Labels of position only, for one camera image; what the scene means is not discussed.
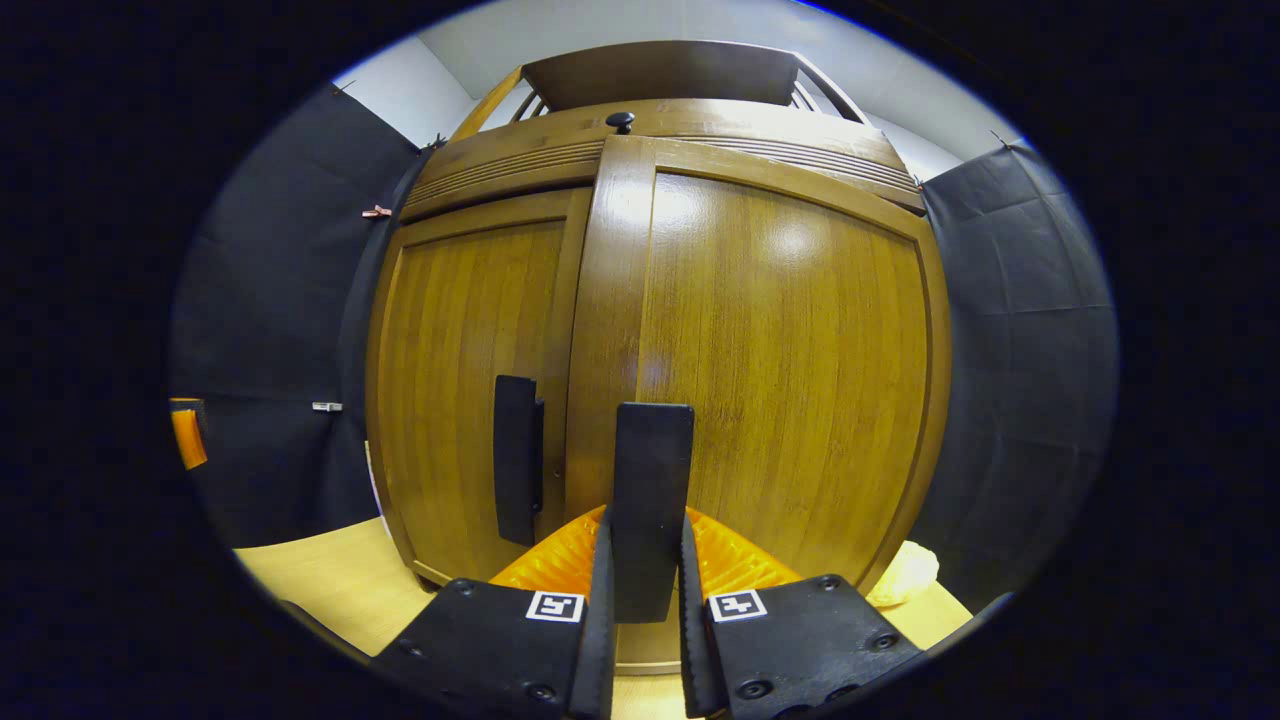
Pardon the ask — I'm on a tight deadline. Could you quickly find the black backdrop cloth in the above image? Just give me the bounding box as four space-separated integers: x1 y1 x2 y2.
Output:
905 140 1119 611
168 85 441 549

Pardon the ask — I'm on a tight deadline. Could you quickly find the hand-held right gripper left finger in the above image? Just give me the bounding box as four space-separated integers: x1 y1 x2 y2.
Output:
370 505 614 720

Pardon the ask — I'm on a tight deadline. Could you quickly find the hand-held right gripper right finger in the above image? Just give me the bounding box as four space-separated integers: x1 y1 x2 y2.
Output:
680 507 926 720

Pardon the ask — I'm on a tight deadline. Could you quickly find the black door handle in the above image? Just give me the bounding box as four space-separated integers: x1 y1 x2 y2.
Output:
610 402 695 624
493 375 546 548

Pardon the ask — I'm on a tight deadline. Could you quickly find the pale yellow plastic bag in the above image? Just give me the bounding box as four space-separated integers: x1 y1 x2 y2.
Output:
866 540 941 608

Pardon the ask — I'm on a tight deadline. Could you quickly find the wooden double-door shoe cabinet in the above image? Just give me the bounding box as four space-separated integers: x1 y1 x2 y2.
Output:
363 40 953 676

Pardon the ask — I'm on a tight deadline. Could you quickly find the wooden ribbed drawer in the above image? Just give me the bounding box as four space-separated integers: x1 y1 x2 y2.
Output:
400 98 926 223

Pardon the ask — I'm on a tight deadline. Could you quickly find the wooden shoe cabinet door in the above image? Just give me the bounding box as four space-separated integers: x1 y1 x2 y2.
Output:
365 187 593 586
565 135 953 676

